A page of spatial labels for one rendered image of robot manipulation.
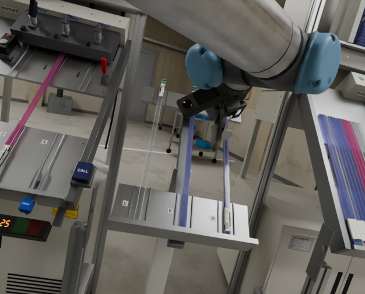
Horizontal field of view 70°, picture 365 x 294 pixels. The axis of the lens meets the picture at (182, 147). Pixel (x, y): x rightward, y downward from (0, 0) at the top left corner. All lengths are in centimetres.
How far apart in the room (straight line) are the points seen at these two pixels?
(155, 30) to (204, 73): 780
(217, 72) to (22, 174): 56
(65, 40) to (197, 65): 69
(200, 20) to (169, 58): 806
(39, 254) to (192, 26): 109
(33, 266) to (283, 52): 115
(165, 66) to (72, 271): 768
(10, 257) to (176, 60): 762
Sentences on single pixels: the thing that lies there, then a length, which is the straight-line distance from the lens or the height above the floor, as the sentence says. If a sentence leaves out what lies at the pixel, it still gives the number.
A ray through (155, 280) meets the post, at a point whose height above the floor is 43.
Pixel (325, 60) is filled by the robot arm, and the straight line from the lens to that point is 36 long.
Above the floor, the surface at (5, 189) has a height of 72.
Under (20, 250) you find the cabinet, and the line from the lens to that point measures 123.
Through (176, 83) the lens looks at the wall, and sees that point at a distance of 839.
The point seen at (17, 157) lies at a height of 78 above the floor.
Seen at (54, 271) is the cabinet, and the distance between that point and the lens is 124.
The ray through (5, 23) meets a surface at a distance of 126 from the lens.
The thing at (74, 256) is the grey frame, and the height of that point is 55.
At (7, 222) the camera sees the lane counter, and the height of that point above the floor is 66.
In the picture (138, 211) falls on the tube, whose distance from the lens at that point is 63.
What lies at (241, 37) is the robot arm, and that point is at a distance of 27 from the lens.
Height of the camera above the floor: 103
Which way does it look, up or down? 11 degrees down
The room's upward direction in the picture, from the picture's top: 13 degrees clockwise
